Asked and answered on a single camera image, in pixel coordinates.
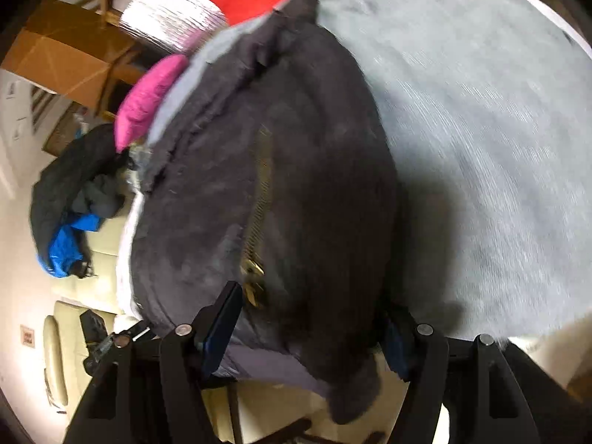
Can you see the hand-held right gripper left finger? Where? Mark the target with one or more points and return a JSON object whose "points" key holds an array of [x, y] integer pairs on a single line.
{"points": [[223, 329]]}

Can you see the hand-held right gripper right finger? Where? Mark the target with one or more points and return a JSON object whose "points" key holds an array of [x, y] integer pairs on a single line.
{"points": [[396, 349]]}

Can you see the dark grey zip jacket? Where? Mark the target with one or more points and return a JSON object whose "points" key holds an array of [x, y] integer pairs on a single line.
{"points": [[277, 185]]}

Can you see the cream leather sofa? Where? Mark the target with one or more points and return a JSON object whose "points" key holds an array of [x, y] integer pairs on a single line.
{"points": [[104, 249]]}

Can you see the blue cloth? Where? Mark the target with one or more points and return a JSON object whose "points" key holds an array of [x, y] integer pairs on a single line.
{"points": [[64, 249]]}

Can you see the black puffy jacket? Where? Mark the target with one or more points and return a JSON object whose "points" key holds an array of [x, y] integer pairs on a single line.
{"points": [[64, 180]]}

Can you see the light grey blanket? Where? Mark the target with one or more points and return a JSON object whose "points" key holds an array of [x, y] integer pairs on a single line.
{"points": [[462, 148]]}

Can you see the pink pillow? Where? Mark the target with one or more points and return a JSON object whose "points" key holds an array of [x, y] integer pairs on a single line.
{"points": [[144, 97]]}

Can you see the wooden furniture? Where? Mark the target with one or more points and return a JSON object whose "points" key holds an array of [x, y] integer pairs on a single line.
{"points": [[64, 51]]}

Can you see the silver foil mat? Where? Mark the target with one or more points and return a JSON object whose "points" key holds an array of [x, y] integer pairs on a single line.
{"points": [[171, 14]]}

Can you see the white bed sheet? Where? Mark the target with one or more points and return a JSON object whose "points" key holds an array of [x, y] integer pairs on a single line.
{"points": [[569, 23]]}

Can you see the red wall sticker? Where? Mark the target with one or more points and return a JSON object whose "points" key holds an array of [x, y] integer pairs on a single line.
{"points": [[28, 335]]}

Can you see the wooden bed frame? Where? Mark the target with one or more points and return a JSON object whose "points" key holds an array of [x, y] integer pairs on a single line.
{"points": [[121, 74]]}

